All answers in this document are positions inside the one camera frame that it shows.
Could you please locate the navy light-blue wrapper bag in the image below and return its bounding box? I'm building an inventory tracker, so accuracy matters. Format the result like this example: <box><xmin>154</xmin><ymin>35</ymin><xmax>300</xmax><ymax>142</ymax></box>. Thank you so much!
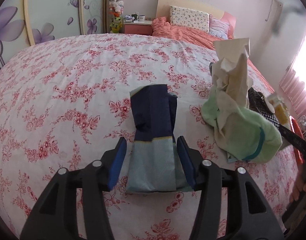
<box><xmin>127</xmin><ymin>84</ymin><xmax>191</xmax><ymax>193</ymax></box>

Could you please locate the light green sock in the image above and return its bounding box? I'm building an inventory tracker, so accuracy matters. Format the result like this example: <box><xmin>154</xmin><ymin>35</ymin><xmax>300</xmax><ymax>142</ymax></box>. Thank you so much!
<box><xmin>201</xmin><ymin>85</ymin><xmax>282</xmax><ymax>164</ymax></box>

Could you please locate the black white checkered scrunchie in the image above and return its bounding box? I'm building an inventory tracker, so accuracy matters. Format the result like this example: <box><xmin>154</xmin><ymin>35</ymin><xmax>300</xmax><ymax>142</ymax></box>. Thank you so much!
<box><xmin>248</xmin><ymin>87</ymin><xmax>280</xmax><ymax>128</ymax></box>

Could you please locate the white tissue paper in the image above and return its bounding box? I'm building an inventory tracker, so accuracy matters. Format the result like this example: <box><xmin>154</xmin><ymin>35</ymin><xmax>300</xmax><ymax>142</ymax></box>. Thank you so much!
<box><xmin>212</xmin><ymin>38</ymin><xmax>253</xmax><ymax>146</ymax></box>

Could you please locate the person's right hand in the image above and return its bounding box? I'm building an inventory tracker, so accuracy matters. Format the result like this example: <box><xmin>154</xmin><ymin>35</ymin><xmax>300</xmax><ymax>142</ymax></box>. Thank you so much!
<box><xmin>290</xmin><ymin>164</ymin><xmax>306</xmax><ymax>203</ymax></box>

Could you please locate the orange plastic laundry basket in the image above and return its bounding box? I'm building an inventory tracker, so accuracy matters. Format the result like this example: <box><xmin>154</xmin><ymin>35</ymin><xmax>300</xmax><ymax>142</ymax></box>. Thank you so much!
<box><xmin>290</xmin><ymin>116</ymin><xmax>305</xmax><ymax>165</ymax></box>

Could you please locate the crumpled yellow snack wrapper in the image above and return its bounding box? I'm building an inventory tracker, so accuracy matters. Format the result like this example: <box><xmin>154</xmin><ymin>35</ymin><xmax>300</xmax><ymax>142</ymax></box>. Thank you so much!
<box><xmin>266</xmin><ymin>93</ymin><xmax>291</xmax><ymax>129</ymax></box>

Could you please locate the pink window curtain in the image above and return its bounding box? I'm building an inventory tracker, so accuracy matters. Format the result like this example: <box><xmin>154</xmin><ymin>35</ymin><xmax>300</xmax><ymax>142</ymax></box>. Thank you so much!
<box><xmin>279</xmin><ymin>66</ymin><xmax>306</xmax><ymax>117</ymax></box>

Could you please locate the floral red white tablecloth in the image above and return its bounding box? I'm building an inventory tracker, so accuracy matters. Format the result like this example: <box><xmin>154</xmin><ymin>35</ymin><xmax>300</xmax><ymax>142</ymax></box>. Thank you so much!
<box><xmin>0</xmin><ymin>34</ymin><xmax>298</xmax><ymax>239</ymax></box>

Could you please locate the green frog plush toy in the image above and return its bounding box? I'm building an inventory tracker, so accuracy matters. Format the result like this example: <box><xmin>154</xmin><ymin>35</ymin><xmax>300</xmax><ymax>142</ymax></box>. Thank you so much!
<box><xmin>109</xmin><ymin>16</ymin><xmax>123</xmax><ymax>34</ymax></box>

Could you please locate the pink white nightstand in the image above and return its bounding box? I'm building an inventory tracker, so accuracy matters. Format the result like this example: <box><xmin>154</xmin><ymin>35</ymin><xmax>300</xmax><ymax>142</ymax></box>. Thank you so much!
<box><xmin>124</xmin><ymin>21</ymin><xmax>153</xmax><ymax>36</ymax></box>

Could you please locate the salmon pink bed duvet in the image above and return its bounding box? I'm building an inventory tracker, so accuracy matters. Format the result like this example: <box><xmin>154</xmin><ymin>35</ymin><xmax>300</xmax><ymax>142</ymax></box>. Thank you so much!
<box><xmin>151</xmin><ymin>16</ymin><xmax>276</xmax><ymax>93</ymax></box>

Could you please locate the pink striped pillow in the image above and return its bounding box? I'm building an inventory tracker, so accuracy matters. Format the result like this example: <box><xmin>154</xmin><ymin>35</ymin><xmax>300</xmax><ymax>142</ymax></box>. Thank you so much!
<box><xmin>209</xmin><ymin>15</ymin><xmax>230</xmax><ymax>40</ymax></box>

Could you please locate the floral cream pillow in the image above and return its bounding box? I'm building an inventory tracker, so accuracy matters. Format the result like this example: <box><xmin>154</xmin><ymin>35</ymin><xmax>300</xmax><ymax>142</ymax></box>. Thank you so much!
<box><xmin>170</xmin><ymin>5</ymin><xmax>210</xmax><ymax>33</ymax></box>

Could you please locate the white mug on nightstand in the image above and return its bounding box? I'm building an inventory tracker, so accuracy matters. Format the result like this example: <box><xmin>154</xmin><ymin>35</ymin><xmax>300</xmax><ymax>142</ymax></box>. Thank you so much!
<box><xmin>139</xmin><ymin>15</ymin><xmax>145</xmax><ymax>22</ymax></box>

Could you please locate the beige pink headboard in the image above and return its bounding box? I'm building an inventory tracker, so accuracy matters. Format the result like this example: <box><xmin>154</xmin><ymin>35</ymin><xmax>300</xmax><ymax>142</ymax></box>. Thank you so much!
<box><xmin>155</xmin><ymin>0</ymin><xmax>236</xmax><ymax>38</ymax></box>

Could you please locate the glass sliding wardrobe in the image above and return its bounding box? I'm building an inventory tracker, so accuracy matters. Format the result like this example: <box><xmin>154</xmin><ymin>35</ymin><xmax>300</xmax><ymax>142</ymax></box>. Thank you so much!
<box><xmin>0</xmin><ymin>0</ymin><xmax>105</xmax><ymax>70</ymax></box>

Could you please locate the plush toy display tube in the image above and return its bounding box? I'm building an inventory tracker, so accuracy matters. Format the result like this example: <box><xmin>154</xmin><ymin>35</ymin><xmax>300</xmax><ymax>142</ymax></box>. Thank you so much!
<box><xmin>108</xmin><ymin>0</ymin><xmax>124</xmax><ymax>32</ymax></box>

